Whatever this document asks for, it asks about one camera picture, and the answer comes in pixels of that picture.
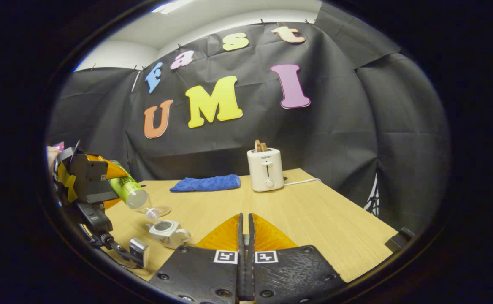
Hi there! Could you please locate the white ceramic teacup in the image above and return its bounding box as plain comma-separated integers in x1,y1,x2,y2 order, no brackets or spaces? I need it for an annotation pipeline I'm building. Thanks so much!
147,220,191,250

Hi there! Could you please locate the black backdrop cloth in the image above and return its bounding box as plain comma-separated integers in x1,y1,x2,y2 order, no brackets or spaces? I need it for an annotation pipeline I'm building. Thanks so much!
48,2,452,233

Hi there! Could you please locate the white toaster cable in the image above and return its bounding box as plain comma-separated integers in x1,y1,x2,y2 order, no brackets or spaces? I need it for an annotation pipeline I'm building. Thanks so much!
283,178,322,186

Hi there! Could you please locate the blue towel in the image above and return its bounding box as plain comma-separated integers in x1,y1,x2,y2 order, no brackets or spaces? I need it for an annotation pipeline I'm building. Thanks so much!
170,174,241,193

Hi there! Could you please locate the white toaster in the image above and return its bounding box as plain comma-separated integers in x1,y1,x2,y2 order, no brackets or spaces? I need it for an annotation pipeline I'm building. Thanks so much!
247,147,284,193

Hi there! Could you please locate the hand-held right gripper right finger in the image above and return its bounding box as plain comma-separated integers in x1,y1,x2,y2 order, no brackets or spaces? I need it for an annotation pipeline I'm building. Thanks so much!
249,213,348,304

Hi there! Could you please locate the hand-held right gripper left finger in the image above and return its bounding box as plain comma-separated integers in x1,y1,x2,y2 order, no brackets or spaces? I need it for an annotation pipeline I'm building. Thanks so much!
149,213,244,304

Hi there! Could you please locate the green label water bottle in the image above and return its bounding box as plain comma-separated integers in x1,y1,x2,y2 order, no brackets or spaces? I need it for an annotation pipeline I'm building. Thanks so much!
109,160,160,222

